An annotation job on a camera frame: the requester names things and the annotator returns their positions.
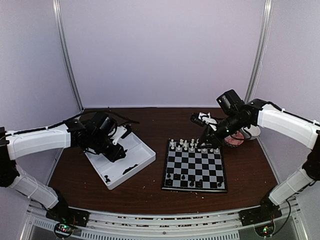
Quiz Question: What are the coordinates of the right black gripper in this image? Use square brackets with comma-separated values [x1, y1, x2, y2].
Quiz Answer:
[196, 111, 248, 149]

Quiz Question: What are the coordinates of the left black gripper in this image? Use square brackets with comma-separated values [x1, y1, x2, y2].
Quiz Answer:
[89, 132, 126, 163]

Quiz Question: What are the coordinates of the black chess piece king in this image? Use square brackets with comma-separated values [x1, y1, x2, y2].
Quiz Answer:
[196, 179, 203, 189]

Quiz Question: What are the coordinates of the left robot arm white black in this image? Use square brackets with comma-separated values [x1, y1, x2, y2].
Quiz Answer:
[0, 111, 129, 222]

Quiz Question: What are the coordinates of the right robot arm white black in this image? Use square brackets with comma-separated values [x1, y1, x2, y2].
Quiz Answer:
[190, 89, 320, 221]

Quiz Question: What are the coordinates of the white chess pieces row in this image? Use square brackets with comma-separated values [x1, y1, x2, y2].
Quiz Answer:
[167, 139, 221, 156]

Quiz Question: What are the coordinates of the black white chess board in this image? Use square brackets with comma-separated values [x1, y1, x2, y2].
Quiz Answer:
[161, 141, 228, 193]

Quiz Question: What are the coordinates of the black chess piece on board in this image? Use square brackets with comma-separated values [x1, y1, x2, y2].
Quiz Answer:
[189, 180, 195, 187]

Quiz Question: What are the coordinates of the white ceramic bowl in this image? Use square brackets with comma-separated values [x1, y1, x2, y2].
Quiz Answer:
[240, 125, 261, 140]

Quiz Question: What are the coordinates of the red patterned small dish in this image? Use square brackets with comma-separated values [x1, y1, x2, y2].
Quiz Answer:
[224, 131, 245, 148]

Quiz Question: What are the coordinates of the white plastic tray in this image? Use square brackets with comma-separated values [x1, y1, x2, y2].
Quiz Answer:
[85, 132, 156, 190]

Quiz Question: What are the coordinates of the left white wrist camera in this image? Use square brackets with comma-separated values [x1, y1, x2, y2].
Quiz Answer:
[110, 124, 132, 146]

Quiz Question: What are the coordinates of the right aluminium corner post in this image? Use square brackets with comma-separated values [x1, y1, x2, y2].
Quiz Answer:
[244, 0, 274, 103]

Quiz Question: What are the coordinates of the aluminium corner post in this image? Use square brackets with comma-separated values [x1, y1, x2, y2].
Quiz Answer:
[52, 0, 84, 112]
[244, 0, 274, 103]

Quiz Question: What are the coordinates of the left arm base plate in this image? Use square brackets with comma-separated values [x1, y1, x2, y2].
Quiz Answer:
[45, 207, 90, 227]

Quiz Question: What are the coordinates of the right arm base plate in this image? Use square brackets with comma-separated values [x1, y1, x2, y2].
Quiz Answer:
[238, 206, 282, 226]

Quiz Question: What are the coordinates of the left aluminium corner post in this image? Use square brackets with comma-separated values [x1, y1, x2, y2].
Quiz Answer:
[52, 0, 84, 112]

